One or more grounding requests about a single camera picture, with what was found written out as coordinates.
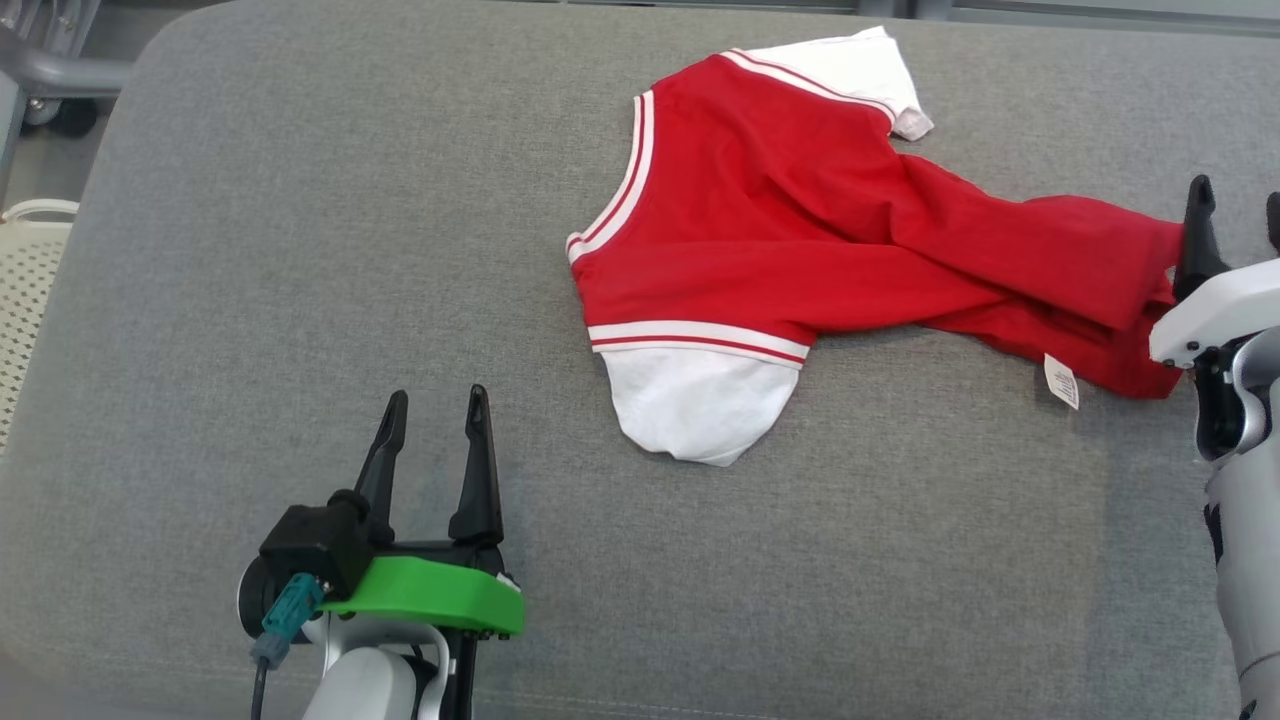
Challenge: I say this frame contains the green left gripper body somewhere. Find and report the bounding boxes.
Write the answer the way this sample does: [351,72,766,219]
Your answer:
[318,543,526,641]

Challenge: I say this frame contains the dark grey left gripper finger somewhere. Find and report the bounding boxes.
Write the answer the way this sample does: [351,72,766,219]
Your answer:
[354,390,410,547]
[447,384,505,547]

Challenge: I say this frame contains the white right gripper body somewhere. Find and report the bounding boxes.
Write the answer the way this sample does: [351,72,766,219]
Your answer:
[1148,257,1280,369]

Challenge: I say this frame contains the red white number jersey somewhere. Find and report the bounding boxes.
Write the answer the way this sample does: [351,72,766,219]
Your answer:
[565,25,1187,469]

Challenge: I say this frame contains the grey fabric sofa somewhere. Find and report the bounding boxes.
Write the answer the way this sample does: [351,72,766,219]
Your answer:
[0,0,1280,720]

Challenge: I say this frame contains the cream perforated laundry basket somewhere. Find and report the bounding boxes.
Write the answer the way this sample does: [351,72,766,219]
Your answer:
[0,198,81,453]

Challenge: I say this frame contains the left cable with teal connector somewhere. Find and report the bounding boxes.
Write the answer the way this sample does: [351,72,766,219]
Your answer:
[248,572,327,720]

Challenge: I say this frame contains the grey frame leg with caster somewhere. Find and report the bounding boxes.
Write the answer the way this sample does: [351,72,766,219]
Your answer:
[0,0,137,139]

